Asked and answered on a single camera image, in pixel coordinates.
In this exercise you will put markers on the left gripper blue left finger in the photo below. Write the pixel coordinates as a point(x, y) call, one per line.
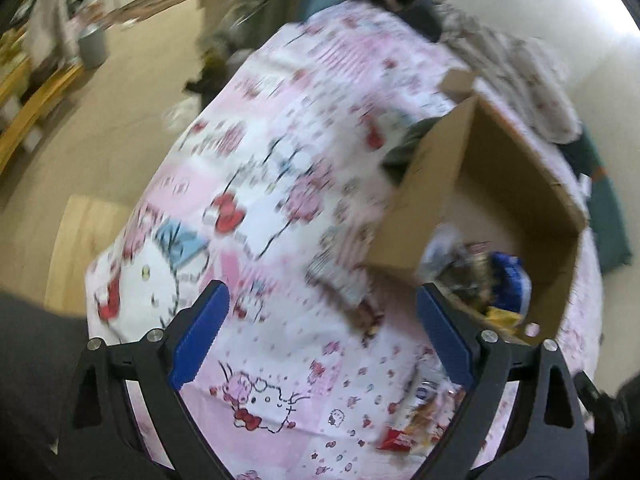
point(192, 332)

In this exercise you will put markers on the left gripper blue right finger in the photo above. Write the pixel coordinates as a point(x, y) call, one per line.
point(450, 332)

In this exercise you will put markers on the white rice cake packet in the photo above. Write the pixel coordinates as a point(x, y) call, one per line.
point(421, 418)
point(444, 247)

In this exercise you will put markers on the yellow gold snack packet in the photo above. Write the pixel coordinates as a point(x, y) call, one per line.
point(504, 319)

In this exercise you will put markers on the dark chocolate snack packet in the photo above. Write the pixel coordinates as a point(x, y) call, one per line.
point(468, 274)

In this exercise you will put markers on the blue snack bag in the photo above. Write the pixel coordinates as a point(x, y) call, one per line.
point(511, 287)

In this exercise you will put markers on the clear brown snack wrapper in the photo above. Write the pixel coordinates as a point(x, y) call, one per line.
point(350, 287)

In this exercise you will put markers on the cardboard box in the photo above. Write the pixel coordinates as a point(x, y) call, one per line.
point(476, 172)

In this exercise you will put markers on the pink cartoon bed sheet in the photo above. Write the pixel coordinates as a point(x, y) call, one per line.
point(286, 161)

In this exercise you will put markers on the teal headboard cushion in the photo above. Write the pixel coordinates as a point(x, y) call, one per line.
point(605, 211)

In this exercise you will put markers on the dark cloth beside box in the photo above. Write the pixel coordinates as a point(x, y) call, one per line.
point(396, 162)

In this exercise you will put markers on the crumpled floral blanket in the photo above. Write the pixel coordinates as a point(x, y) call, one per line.
point(521, 70)

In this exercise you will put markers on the grey trash bin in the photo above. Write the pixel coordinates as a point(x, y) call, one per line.
point(92, 45)

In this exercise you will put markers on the brown floor mat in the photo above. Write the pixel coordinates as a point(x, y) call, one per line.
point(139, 10)

